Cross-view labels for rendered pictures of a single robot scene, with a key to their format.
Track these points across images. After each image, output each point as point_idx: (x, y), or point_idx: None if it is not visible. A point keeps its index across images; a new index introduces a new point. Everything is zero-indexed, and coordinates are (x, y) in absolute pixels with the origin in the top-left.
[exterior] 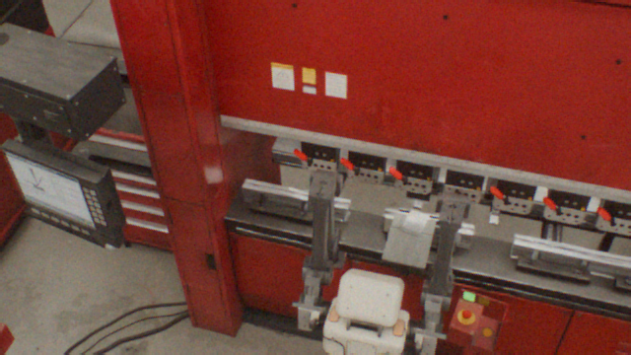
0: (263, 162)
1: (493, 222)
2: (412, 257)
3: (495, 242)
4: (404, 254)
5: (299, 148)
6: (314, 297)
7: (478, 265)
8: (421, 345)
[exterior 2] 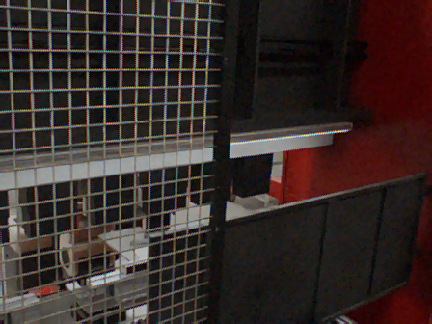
0: (376, 301)
1: (71, 283)
2: (116, 235)
3: (65, 323)
4: (124, 234)
5: None
6: None
7: (63, 298)
8: None
